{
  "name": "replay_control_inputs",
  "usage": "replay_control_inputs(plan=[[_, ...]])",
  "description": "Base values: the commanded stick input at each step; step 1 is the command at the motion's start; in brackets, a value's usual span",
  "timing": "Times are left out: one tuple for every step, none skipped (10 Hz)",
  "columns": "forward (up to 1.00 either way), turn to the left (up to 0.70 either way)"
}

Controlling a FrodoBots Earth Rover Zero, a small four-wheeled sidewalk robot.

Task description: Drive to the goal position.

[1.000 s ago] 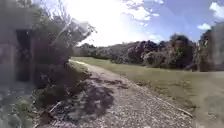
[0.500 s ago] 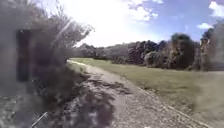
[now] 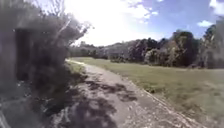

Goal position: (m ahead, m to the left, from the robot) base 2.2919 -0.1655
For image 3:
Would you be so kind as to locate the grey gravel path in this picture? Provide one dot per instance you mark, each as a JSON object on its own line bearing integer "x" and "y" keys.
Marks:
{"x": 113, "y": 100}

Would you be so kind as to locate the wood of trees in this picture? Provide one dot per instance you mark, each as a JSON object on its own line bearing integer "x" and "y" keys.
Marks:
{"x": 166, "y": 50}

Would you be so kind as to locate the grass field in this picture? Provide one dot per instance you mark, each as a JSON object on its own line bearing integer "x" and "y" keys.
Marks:
{"x": 180, "y": 81}

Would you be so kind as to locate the dense dark bushes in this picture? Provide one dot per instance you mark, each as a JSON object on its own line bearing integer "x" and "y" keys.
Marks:
{"x": 36, "y": 56}

